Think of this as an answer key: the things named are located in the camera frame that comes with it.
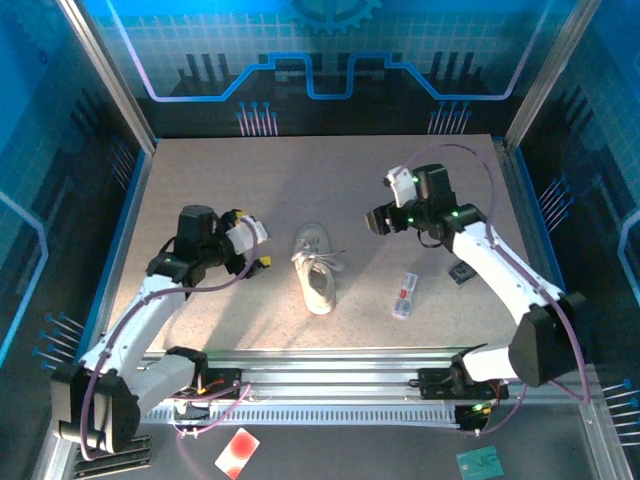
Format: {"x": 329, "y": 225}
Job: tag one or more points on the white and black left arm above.
{"x": 135, "y": 320}

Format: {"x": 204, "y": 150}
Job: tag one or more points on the green card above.
{"x": 480, "y": 462}

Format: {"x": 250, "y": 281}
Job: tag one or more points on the black slotted grille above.
{"x": 130, "y": 462}

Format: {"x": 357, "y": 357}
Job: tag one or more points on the clear plastic box with label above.
{"x": 405, "y": 295}

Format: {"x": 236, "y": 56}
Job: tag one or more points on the red and white card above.
{"x": 240, "y": 450}

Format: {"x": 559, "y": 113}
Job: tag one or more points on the aluminium frame post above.
{"x": 107, "y": 75}
{"x": 550, "y": 75}

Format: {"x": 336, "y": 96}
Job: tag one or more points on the white shoelace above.
{"x": 320, "y": 259}

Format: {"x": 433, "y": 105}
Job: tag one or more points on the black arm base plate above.
{"x": 435, "y": 385}
{"x": 225, "y": 382}

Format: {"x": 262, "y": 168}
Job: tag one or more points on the black controller board with lights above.
{"x": 475, "y": 415}

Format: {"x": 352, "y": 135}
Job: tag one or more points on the small black packet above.
{"x": 460, "y": 274}

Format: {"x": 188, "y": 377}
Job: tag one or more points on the aluminium side rail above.
{"x": 525, "y": 200}

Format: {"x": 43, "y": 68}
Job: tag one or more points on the white canvas shoe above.
{"x": 320, "y": 292}

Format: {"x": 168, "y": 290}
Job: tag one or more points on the aluminium frame beam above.
{"x": 47, "y": 465}
{"x": 607, "y": 445}

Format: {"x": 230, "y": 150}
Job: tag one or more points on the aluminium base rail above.
{"x": 325, "y": 375}

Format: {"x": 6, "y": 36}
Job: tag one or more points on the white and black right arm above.
{"x": 500, "y": 260}

